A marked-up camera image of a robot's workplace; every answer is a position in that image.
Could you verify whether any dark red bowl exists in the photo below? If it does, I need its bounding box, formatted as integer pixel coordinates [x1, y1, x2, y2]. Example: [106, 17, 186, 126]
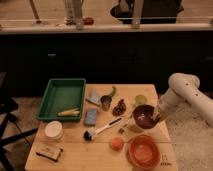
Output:
[133, 105, 157, 129]

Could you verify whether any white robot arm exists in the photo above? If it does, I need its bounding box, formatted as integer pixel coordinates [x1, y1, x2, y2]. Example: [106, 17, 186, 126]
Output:
[157, 73, 213, 127]

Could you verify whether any green plastic tray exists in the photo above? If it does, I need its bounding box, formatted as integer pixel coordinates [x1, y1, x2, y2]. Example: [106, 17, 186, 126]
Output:
[37, 78, 86, 122]

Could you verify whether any light green cup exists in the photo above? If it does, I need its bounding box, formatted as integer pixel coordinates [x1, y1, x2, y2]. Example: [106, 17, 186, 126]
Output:
[134, 95, 147, 107]

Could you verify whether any metal fork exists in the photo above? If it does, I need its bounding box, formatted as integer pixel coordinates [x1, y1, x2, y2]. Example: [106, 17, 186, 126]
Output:
[118, 114, 133, 134]

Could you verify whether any dark grape bunch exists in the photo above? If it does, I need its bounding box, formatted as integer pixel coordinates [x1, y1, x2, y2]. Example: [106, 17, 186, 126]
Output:
[112, 99, 126, 116]

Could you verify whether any orange fruit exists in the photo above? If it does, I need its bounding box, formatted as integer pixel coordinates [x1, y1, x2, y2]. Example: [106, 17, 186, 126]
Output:
[110, 137, 124, 151]

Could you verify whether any green chili pepper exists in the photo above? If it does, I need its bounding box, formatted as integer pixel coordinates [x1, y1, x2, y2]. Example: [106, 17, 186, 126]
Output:
[108, 86, 117, 98]

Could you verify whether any metal cup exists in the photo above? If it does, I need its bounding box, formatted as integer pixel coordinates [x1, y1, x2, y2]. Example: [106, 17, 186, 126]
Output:
[100, 95, 112, 111]

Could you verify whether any grey cloth piece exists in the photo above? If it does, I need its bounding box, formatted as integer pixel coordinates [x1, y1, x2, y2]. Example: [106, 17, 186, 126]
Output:
[86, 91, 100, 106]

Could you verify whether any blue sponge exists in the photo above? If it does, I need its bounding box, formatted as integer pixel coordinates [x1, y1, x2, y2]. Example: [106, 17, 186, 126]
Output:
[84, 108, 97, 126]

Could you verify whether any white lidded cup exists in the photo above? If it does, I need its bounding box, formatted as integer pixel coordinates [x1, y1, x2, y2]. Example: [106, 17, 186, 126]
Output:
[44, 121, 63, 140]

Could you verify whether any wooden block eraser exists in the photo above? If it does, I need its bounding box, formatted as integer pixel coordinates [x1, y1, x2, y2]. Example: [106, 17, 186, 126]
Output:
[36, 144, 63, 162]

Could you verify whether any red object on counter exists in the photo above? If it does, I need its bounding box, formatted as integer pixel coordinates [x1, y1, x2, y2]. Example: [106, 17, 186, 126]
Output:
[83, 17, 94, 25]

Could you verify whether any black office chair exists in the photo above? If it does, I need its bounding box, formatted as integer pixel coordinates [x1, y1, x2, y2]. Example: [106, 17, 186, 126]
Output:
[0, 72, 38, 171]

